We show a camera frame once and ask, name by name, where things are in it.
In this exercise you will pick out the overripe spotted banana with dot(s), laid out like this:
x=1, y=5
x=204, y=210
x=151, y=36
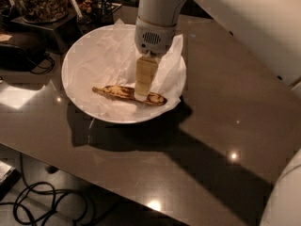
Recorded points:
x=128, y=93

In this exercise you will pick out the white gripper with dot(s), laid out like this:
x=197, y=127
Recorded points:
x=153, y=38

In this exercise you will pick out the black device with cable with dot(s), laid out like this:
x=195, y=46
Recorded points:
x=24, y=52

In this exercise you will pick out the black stand tray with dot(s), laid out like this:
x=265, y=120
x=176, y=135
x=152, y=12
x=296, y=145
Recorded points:
x=59, y=36

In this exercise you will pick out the white bowl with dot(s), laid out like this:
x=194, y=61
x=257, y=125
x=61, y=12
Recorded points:
x=78, y=88

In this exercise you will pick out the glass jar of nuts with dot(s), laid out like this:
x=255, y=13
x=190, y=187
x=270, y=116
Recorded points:
x=42, y=11

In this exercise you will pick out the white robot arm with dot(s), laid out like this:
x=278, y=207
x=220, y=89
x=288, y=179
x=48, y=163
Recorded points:
x=270, y=29

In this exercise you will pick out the white crumpled paper liner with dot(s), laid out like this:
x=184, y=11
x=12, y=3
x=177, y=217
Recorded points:
x=106, y=57

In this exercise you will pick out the grey box on floor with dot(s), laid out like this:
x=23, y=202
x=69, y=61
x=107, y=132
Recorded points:
x=9, y=176

